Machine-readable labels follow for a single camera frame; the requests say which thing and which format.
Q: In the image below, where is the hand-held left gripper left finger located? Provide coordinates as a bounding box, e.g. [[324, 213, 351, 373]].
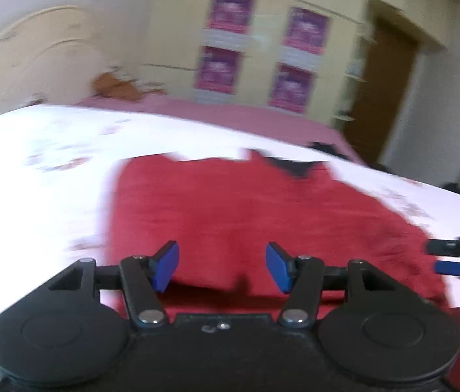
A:
[[46, 240, 180, 328]]

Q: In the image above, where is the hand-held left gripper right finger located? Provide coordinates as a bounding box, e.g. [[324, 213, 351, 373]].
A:
[[265, 242, 403, 328]]

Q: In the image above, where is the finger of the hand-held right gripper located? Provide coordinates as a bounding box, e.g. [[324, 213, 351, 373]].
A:
[[424, 237, 460, 256], [435, 260, 460, 276]]

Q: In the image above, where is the red puffer jacket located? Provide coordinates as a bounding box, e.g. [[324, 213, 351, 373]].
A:
[[107, 149, 460, 392]]

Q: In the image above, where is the white floral blanket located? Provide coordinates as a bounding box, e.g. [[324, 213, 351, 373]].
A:
[[0, 104, 460, 392]]

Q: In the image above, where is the pink bed sheet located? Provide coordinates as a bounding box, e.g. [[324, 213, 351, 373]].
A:
[[77, 93, 351, 161]]

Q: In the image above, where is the brown wooden door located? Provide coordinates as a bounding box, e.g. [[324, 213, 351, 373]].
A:
[[343, 15, 419, 165]]

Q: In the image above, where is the cream corner shelf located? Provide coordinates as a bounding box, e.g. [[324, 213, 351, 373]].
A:
[[334, 20, 373, 123]]

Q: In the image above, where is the cream wardrobe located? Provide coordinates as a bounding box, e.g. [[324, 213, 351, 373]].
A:
[[144, 0, 374, 120]]

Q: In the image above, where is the cream arched headboard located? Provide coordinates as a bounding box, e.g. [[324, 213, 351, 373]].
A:
[[0, 5, 106, 107]]

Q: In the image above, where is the purple wall poster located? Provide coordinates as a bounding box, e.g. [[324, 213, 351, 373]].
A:
[[203, 0, 256, 49], [194, 46, 242, 94], [281, 7, 331, 66], [268, 63, 317, 114]]

